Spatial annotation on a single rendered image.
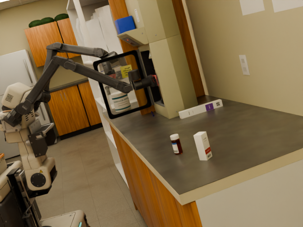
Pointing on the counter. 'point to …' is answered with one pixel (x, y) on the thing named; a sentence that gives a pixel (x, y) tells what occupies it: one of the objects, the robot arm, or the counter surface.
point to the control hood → (135, 36)
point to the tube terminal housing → (165, 54)
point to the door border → (140, 78)
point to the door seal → (141, 78)
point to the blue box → (124, 24)
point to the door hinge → (145, 76)
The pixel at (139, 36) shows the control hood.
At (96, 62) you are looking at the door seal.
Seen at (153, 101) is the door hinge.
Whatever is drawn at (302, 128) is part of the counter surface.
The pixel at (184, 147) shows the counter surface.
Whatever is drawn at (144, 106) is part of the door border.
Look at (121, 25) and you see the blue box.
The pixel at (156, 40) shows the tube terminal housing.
